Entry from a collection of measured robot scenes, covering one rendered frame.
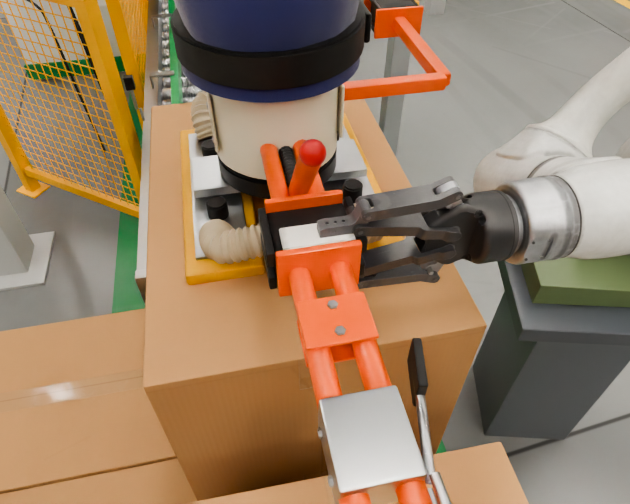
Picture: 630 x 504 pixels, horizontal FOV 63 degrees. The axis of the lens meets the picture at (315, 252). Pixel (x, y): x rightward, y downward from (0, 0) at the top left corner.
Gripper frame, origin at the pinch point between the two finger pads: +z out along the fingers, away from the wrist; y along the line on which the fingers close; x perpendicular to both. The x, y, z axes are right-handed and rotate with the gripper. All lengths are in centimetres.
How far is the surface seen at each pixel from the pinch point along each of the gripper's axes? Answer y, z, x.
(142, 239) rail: 61, 33, 71
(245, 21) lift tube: -16.4, 3.6, 16.4
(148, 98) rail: 61, 32, 146
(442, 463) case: 25.8, -13.1, -13.9
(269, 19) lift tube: -16.6, 1.3, 16.0
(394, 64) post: 39, -49, 111
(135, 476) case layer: 66, 34, 9
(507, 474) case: 25.8, -20.3, -16.7
